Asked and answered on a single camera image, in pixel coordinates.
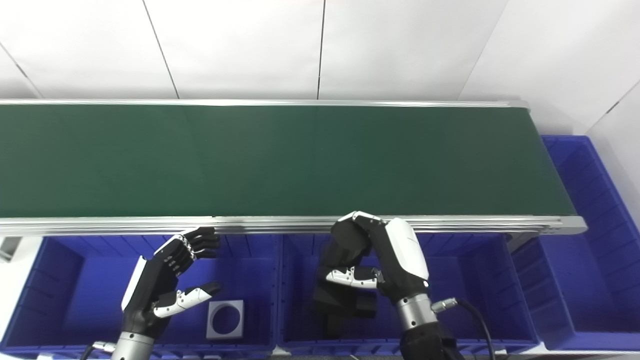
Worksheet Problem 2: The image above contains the black cylinder block part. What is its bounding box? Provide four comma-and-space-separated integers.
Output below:
323, 316, 352, 342
312, 220, 379, 319

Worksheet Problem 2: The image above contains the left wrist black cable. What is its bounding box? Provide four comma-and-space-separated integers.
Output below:
79, 340, 117, 360

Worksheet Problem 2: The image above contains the green conveyor belt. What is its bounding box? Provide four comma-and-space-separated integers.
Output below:
0, 104, 579, 219
0, 98, 589, 239

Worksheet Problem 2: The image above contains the grey square part with hole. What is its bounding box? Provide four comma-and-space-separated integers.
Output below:
205, 300, 245, 341

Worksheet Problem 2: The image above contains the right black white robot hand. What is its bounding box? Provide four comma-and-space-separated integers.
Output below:
326, 211, 431, 303

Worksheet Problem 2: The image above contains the blue plastic bin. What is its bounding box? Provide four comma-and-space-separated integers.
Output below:
276, 232, 542, 355
0, 234, 279, 354
509, 135, 640, 352

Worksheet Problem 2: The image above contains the aluminium conveyor leg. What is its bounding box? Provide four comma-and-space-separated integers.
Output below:
504, 235, 537, 257
0, 236, 24, 264

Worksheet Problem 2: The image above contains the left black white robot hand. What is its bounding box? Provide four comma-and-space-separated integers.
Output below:
121, 226, 222, 337

